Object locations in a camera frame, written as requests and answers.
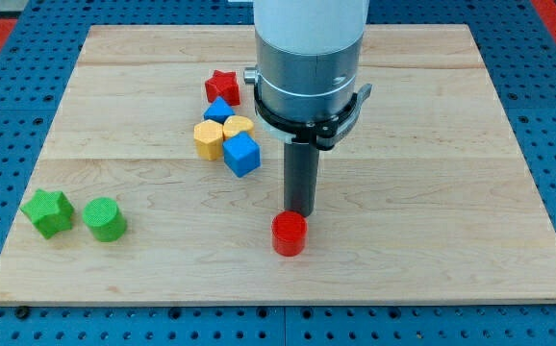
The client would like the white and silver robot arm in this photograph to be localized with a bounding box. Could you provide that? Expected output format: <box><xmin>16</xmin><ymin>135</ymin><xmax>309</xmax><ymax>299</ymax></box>
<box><xmin>244</xmin><ymin>0</ymin><xmax>371</xmax><ymax>151</ymax></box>

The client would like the red star block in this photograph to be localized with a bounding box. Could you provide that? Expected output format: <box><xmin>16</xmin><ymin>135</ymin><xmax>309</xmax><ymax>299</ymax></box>
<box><xmin>204</xmin><ymin>70</ymin><xmax>240</xmax><ymax>106</ymax></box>

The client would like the green star block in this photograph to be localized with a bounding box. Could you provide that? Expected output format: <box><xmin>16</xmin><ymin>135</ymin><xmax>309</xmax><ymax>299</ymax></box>
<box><xmin>20</xmin><ymin>189</ymin><xmax>74</xmax><ymax>239</ymax></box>

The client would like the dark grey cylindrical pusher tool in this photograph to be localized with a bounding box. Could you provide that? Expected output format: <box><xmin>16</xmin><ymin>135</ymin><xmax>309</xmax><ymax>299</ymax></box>
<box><xmin>284</xmin><ymin>142</ymin><xmax>319</xmax><ymax>217</ymax></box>

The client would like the blue cube block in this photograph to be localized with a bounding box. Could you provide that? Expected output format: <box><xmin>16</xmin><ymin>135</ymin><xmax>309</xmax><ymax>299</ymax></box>
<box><xmin>222</xmin><ymin>132</ymin><xmax>261</xmax><ymax>178</ymax></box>

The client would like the red cylinder block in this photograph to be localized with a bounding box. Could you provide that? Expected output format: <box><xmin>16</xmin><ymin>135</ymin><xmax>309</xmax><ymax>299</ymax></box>
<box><xmin>271</xmin><ymin>210</ymin><xmax>308</xmax><ymax>257</ymax></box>

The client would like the yellow heart block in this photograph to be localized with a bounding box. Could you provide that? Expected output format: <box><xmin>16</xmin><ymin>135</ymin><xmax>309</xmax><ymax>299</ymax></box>
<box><xmin>222</xmin><ymin>115</ymin><xmax>255</xmax><ymax>139</ymax></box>

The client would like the yellow hexagon block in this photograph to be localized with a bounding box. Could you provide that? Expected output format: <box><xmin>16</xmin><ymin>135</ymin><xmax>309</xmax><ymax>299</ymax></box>
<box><xmin>193</xmin><ymin>120</ymin><xmax>224</xmax><ymax>161</ymax></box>

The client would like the blue triangle block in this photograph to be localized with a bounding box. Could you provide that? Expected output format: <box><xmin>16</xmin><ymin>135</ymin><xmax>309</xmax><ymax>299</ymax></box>
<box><xmin>203</xmin><ymin>96</ymin><xmax>236</xmax><ymax>124</ymax></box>

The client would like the light wooden board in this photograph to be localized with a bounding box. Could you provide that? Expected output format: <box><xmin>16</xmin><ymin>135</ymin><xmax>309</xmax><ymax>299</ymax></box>
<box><xmin>0</xmin><ymin>25</ymin><xmax>556</xmax><ymax>307</ymax></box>

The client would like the green cylinder block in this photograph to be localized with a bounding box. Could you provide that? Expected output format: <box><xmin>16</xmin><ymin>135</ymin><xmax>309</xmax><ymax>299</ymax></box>
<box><xmin>82</xmin><ymin>197</ymin><xmax>127</xmax><ymax>242</ymax></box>

